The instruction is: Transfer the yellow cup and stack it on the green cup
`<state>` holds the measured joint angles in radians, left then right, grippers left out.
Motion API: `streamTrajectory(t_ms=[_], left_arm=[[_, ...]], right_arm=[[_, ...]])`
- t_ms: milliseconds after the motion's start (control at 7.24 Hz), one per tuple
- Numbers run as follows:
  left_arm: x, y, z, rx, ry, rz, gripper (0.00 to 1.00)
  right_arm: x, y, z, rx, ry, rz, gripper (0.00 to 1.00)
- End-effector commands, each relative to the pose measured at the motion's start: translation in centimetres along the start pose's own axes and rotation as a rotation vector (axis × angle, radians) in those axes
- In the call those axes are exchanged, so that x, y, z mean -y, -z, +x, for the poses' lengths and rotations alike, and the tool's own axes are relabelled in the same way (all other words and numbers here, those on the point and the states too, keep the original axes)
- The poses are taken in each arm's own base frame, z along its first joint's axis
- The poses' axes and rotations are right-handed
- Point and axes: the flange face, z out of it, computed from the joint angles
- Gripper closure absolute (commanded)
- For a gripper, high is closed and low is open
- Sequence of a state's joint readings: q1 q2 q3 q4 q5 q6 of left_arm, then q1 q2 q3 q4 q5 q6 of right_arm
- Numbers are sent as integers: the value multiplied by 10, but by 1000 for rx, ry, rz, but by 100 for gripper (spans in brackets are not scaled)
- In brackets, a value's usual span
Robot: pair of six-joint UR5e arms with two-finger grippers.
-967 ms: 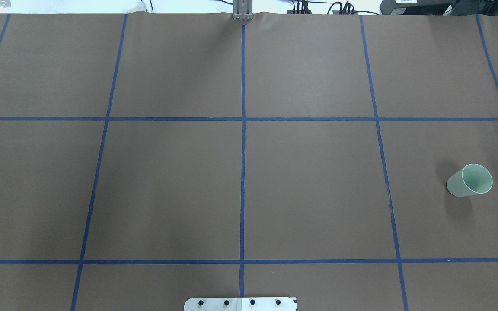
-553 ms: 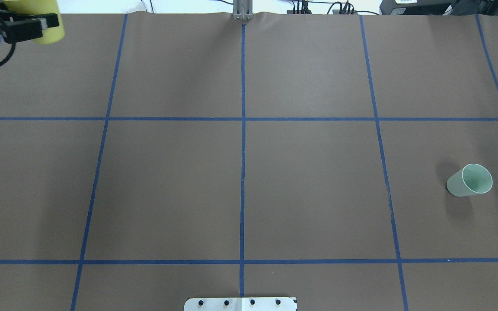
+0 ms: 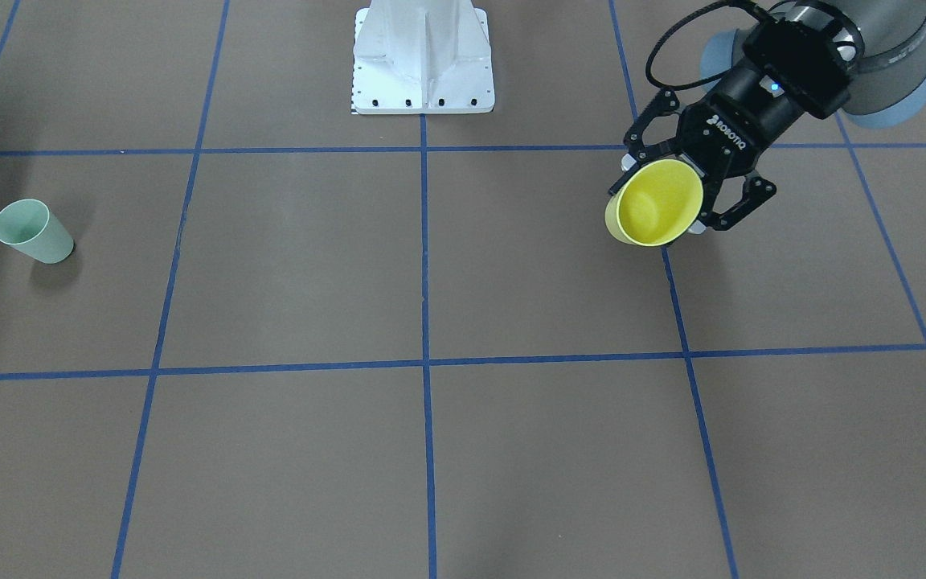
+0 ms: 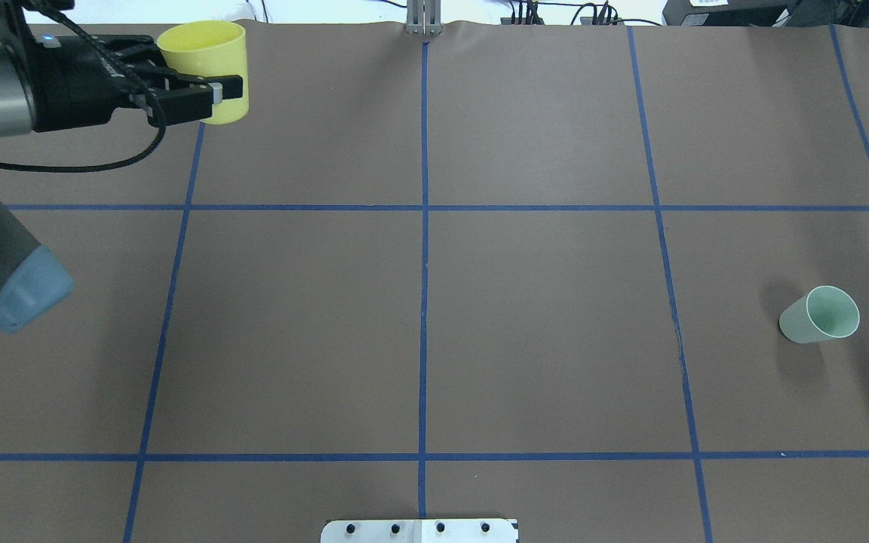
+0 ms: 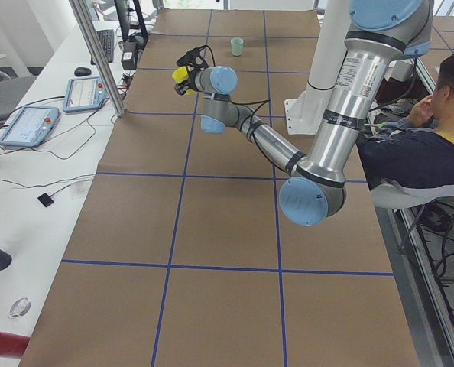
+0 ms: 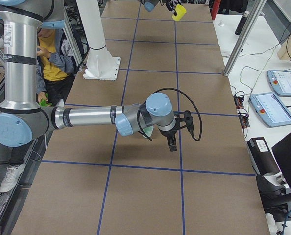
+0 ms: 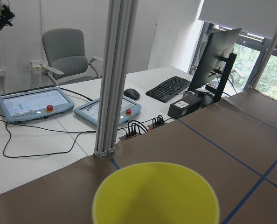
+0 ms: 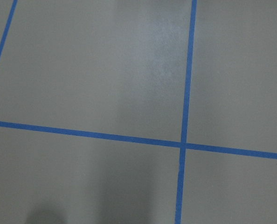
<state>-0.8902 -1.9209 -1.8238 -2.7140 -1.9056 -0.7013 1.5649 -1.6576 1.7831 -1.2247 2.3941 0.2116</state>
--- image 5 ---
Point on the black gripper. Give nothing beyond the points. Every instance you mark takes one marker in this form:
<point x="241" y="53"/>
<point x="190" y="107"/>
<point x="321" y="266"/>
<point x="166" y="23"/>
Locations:
<point x="191" y="79"/>

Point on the yellow plastic cup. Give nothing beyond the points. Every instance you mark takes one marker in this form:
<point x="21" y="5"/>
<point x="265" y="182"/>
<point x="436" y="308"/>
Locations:
<point x="180" y="75"/>

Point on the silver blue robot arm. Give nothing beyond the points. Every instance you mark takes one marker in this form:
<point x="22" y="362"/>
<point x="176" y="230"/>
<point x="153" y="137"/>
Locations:
<point x="375" y="33"/>

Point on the green plastic cup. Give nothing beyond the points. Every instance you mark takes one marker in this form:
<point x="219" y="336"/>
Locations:
<point x="237" y="45"/>

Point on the black box with label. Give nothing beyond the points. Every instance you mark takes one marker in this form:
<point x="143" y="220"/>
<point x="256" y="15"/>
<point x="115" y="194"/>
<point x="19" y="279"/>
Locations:
<point x="129" y="57"/>

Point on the black keyboard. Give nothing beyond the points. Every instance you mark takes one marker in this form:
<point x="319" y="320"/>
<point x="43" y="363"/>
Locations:
<point x="107" y="40"/>

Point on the far teach pendant tablet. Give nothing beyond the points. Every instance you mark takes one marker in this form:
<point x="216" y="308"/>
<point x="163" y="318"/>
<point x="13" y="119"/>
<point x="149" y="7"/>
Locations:
<point x="84" y="94"/>

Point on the teach pendant tablet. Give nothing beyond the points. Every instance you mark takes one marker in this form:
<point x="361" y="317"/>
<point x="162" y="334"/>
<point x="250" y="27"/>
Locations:
<point x="84" y="94"/>
<point x="30" y="127"/>

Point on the black monitor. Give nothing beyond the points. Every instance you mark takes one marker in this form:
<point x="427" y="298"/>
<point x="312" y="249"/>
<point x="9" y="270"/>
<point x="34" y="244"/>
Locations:
<point x="124" y="12"/>

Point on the black computer mouse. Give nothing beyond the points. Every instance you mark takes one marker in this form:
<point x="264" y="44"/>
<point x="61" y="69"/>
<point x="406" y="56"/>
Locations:
<point x="82" y="71"/>

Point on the near teach pendant tablet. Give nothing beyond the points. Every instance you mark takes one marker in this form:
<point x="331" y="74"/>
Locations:
<point x="30" y="127"/>

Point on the small black square pad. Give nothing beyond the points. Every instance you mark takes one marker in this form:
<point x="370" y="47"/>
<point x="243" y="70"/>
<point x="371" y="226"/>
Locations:
<point x="45" y="199"/>

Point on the red cylinder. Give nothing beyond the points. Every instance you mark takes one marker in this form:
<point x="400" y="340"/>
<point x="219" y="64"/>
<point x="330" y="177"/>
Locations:
<point x="13" y="345"/>

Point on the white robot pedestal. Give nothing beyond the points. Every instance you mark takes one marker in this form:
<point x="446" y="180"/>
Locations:
<point x="304" y="114"/>

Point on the aluminium frame post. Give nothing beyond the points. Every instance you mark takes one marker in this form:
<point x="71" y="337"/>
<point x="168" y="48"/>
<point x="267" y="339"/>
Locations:
<point x="84" y="20"/>

